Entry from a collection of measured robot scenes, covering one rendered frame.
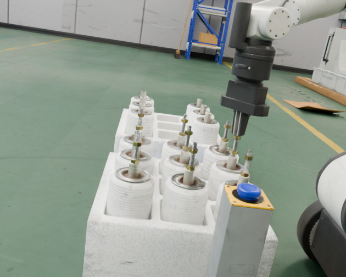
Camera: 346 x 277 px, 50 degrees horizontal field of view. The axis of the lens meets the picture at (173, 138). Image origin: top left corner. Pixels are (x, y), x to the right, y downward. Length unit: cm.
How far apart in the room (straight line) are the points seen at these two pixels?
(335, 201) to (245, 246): 18
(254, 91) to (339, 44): 449
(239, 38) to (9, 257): 71
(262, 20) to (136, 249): 53
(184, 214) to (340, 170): 31
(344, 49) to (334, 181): 460
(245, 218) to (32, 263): 53
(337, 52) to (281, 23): 449
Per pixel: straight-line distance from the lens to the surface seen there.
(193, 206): 77
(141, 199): 77
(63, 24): 730
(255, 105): 84
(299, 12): 90
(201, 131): 130
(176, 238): 77
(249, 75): 83
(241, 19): 83
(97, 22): 716
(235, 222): 61
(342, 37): 532
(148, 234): 76
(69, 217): 112
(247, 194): 61
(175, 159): 91
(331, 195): 73
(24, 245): 101
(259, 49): 83
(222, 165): 93
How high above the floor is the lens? 57
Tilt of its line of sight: 17 degrees down
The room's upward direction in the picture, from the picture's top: 9 degrees clockwise
